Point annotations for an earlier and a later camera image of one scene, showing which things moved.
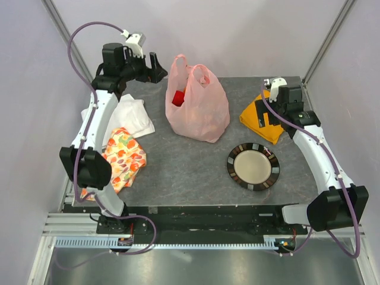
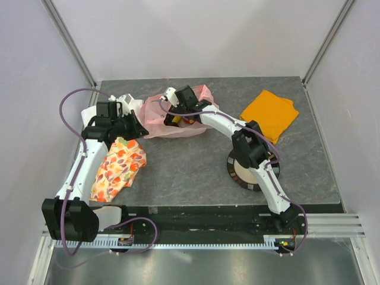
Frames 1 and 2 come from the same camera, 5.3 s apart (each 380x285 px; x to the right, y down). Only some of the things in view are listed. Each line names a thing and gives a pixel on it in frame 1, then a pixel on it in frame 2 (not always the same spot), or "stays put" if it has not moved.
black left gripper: [154, 75] to [136, 131]
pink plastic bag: [205, 112] to [154, 110]
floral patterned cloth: [126, 157] stays put
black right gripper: [261, 108] to [177, 109]
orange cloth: [250, 120] stays put
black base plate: [194, 221] stays put
